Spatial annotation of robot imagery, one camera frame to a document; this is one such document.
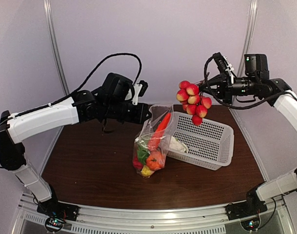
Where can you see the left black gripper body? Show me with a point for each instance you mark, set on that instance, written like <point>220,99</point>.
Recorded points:
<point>116,110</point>

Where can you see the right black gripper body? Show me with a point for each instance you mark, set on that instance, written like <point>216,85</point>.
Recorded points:
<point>227,88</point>

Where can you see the red lychee bunch toy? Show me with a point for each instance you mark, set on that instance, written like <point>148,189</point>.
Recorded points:
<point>193,101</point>

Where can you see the orange carrot toy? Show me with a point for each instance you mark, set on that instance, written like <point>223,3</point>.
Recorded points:
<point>158,134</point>

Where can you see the clear dotted zip bag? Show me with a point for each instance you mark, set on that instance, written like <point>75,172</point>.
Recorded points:
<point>158,112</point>

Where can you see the green leafy vegetable toy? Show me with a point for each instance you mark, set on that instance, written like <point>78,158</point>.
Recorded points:
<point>142,154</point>

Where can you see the white cauliflower toy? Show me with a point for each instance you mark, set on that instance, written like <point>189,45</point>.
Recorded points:
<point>176,145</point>

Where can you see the red bell pepper toy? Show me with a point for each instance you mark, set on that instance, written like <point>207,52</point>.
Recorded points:
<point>137,165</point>

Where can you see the yellow lemon toy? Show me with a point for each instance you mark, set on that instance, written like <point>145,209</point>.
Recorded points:
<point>146,172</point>

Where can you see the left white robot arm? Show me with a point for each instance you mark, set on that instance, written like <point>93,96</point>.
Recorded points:
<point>81,106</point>

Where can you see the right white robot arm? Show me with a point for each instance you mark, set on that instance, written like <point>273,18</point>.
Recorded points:
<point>248,92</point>

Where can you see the white plastic basket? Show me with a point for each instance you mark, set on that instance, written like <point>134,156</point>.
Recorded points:
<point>209,145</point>

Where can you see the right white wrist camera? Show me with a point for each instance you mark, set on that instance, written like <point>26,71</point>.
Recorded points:
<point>225,67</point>

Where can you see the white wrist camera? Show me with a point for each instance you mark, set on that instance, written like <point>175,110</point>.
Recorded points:
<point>138,90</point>
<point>225,67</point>

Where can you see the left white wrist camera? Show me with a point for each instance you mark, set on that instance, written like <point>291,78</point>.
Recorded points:
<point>138,90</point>

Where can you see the right aluminium frame post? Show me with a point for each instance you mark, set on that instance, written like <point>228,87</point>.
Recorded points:
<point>250,28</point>

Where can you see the aluminium frame post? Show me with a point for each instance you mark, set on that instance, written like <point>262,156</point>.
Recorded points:
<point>54,45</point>
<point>250,28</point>

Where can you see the left aluminium frame post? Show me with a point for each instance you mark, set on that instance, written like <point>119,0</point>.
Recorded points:
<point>54,45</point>

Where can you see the curved aluminium front rail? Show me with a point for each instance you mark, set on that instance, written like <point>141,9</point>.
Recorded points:
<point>200,220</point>

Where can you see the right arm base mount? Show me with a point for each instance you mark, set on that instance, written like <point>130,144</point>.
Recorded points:
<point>245,212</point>

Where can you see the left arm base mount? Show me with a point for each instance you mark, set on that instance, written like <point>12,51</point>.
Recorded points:
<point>58,215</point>

